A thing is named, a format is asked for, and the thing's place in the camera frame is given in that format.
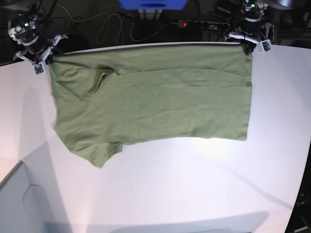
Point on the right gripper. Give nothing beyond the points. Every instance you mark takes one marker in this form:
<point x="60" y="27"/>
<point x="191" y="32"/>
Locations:
<point x="40" y="60"/>

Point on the black power strip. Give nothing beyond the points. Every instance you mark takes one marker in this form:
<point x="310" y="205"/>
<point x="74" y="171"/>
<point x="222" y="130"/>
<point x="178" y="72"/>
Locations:
<point x="204" y="25"/>

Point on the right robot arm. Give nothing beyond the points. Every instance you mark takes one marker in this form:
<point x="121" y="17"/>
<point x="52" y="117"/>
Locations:
<point x="26" y="30"/>

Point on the blue box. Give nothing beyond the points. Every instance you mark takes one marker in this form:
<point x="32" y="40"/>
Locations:
<point x="152" y="4"/>

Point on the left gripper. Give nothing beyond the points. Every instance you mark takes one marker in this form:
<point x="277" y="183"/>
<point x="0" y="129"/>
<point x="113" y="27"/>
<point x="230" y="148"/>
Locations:
<point x="260" y="37"/>

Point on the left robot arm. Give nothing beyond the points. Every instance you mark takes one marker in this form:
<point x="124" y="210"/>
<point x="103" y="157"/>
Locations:
<point x="250" y="15"/>

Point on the green T-shirt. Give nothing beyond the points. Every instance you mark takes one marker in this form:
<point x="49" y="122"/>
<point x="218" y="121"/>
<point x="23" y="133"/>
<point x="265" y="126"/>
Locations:
<point x="109" y="99"/>

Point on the aluminium post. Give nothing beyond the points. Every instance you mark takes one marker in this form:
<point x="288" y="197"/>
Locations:
<point x="149" y="14"/>

